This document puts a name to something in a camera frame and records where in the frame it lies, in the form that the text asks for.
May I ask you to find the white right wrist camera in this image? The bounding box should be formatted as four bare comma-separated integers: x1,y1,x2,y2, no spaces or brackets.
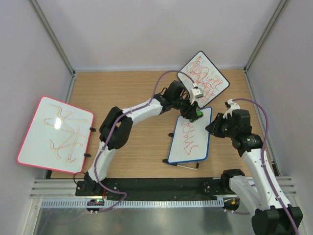
223,99,240,119

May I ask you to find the grey slotted cable duct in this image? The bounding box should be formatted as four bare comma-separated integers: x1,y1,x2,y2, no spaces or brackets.
41,199,224,209

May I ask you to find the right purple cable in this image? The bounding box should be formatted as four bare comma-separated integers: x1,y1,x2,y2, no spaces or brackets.
224,98,300,235

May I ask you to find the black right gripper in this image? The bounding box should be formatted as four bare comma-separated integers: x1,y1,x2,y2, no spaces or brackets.
205,113,237,139

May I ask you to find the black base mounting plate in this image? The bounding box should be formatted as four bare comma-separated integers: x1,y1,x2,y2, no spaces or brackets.
74,178,238,196

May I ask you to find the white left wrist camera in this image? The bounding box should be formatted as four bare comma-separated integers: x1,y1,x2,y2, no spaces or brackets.
189,83,203,104

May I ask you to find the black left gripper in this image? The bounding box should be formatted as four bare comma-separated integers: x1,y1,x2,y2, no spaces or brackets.
172,94,199,120

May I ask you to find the pink framed whiteboard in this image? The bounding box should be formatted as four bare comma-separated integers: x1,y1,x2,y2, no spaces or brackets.
16,96,94,174

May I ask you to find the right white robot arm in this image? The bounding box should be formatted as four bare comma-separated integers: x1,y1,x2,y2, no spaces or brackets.
206,109,303,235

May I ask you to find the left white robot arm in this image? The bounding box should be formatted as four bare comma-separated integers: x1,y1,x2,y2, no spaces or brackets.
84,81,203,196

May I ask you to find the black framed whiteboard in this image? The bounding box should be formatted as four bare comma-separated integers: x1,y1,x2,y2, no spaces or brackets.
177,51,230,108

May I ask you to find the aluminium frame rail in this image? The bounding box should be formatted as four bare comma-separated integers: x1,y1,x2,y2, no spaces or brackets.
29,178,84,199

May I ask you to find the blue framed whiteboard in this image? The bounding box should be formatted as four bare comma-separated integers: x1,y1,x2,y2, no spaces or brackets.
162,107,213,170

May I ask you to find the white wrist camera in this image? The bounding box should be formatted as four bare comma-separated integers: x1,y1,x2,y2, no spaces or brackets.
189,83,203,104
223,99,240,119

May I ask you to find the green whiteboard eraser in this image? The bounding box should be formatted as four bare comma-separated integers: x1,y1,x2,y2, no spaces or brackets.
191,110,203,122

